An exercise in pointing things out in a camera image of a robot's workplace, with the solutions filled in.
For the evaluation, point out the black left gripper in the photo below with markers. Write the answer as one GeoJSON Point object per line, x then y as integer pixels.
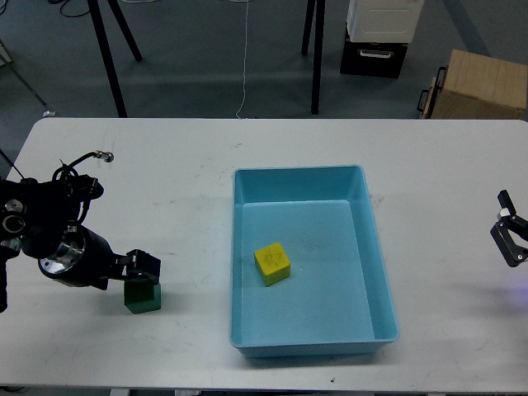
{"type": "Point", "coordinates": [84, 258]}

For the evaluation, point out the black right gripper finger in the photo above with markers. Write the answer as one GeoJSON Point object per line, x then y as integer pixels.
{"type": "Point", "coordinates": [509, 223]}

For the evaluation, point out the green wooden cube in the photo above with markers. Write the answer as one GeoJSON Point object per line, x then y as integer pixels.
{"type": "Point", "coordinates": [142, 297]}

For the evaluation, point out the yellow wooden cube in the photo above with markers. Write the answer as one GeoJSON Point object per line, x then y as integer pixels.
{"type": "Point", "coordinates": [272, 263]}

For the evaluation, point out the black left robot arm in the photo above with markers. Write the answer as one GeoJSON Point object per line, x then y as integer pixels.
{"type": "Point", "coordinates": [44, 220]}

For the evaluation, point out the light blue plastic box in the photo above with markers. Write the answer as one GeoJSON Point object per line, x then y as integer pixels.
{"type": "Point", "coordinates": [337, 299]}

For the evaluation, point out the dark brown drawer box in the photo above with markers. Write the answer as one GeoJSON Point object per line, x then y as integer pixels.
{"type": "Point", "coordinates": [370, 59]}

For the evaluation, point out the black angled stand leg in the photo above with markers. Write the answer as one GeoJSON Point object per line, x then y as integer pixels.
{"type": "Point", "coordinates": [125, 29]}

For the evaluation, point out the black stand leg left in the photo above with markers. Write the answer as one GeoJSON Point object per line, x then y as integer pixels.
{"type": "Point", "coordinates": [106, 56]}

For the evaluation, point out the black stand leg right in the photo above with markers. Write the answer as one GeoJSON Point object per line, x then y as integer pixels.
{"type": "Point", "coordinates": [319, 9]}

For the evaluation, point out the black short stand leg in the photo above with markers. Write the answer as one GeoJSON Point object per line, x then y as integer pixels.
{"type": "Point", "coordinates": [308, 23]}

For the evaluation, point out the grey metal frame left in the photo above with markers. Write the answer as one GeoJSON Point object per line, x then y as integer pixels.
{"type": "Point", "coordinates": [7, 62]}

